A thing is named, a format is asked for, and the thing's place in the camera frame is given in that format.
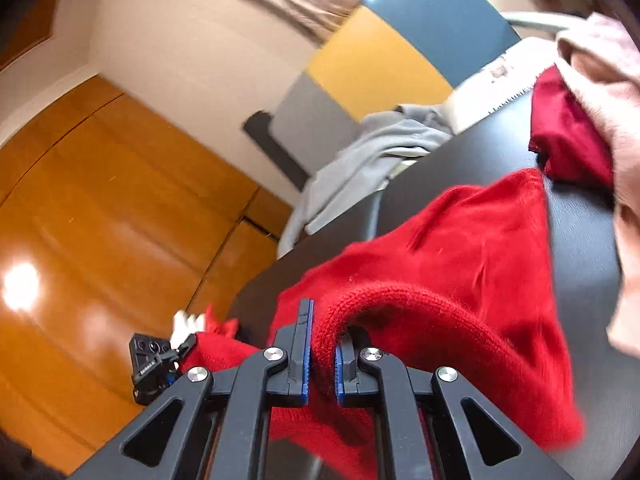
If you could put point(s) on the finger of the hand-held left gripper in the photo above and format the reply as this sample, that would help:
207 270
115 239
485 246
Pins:
182 350

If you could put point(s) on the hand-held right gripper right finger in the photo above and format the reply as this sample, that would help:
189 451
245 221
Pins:
340 380

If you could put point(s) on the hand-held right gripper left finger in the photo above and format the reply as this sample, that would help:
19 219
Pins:
306 360

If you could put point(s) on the red fuzzy sweater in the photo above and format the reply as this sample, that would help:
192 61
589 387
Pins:
450 240

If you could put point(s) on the orange wooden wardrobe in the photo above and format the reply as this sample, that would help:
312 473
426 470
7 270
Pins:
100 210

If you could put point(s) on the grey garment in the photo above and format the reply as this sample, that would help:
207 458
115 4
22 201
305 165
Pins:
360 160

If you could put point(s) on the grey yellow blue armchair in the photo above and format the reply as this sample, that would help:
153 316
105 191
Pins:
390 60

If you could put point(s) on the white printed cushion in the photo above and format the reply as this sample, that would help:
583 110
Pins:
500 90

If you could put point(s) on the dark red cloth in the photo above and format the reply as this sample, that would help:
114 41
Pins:
565 130

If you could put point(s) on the pink garment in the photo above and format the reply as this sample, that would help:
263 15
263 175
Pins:
625 110

